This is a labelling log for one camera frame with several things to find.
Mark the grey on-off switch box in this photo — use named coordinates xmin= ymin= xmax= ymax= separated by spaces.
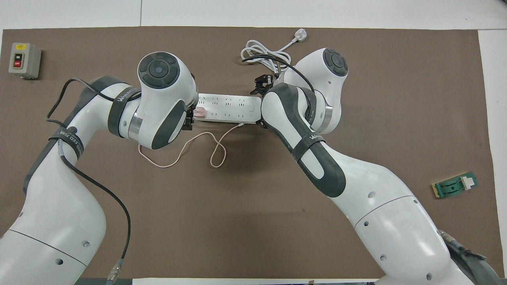
xmin=9 ymin=42 xmax=42 ymax=80

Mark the green knife switch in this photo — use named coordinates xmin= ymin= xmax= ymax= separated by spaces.
xmin=431 ymin=171 xmax=478 ymax=199

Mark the white power strip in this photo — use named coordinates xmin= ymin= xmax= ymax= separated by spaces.
xmin=197 ymin=93 xmax=263 ymax=124

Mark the pink charging cable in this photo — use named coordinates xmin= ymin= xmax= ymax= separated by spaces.
xmin=138 ymin=123 xmax=245 ymax=169

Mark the brown table mat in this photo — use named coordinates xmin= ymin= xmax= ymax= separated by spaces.
xmin=0 ymin=27 xmax=505 ymax=279

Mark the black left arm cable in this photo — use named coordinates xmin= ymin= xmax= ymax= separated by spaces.
xmin=46 ymin=78 xmax=132 ymax=285

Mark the white power cord with plug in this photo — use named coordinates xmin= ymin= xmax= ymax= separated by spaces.
xmin=241 ymin=28 xmax=308 ymax=76

